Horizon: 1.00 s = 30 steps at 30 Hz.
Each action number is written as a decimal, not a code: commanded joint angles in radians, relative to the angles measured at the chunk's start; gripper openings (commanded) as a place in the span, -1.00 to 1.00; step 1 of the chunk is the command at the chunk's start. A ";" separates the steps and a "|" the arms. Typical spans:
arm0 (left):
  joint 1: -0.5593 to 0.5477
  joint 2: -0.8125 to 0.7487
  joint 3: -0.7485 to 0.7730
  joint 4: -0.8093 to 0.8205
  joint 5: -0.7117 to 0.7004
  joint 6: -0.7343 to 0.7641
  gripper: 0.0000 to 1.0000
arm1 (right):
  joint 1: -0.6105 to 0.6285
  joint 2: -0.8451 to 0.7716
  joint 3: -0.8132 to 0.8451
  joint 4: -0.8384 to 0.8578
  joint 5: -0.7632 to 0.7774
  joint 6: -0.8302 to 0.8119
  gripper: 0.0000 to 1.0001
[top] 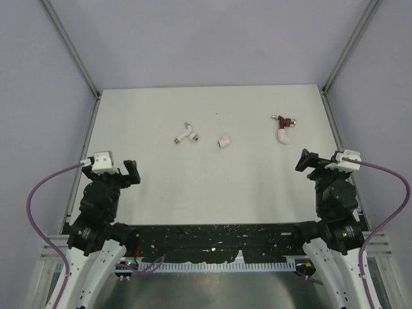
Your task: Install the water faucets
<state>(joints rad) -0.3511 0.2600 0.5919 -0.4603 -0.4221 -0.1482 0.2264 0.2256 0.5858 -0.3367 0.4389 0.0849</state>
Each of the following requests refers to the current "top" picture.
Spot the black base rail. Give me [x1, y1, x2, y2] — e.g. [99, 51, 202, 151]
[126, 223, 304, 264]

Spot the white water faucet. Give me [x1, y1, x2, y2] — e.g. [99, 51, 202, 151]
[174, 122, 199, 144]

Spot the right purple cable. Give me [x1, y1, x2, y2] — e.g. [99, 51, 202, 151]
[342, 156, 412, 309]

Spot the aluminium frame post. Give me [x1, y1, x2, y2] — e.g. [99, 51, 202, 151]
[39, 0, 100, 100]
[321, 0, 383, 96]

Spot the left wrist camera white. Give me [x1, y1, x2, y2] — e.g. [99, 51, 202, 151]
[80, 151, 119, 175]

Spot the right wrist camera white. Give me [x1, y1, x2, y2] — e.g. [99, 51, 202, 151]
[325, 149, 361, 173]

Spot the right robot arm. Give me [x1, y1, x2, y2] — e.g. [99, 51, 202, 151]
[292, 149, 382, 308]

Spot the white elbow pipe fitting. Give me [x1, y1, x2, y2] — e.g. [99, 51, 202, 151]
[217, 135, 231, 149]

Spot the purple cable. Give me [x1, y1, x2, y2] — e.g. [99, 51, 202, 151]
[26, 160, 89, 309]
[342, 156, 412, 309]

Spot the red faucet with elbow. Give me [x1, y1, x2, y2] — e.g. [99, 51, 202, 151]
[271, 115, 296, 145]

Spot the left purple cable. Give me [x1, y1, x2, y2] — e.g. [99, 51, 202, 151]
[26, 160, 89, 309]

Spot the white slotted cable duct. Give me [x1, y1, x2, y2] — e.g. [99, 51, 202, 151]
[157, 259, 296, 273]

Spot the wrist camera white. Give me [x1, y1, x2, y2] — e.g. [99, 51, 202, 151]
[80, 151, 119, 175]
[325, 149, 361, 173]

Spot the left aluminium frame post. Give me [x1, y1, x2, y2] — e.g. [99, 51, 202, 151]
[39, 0, 100, 100]

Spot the right aluminium frame post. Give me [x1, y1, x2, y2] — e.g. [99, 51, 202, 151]
[321, 0, 383, 96]

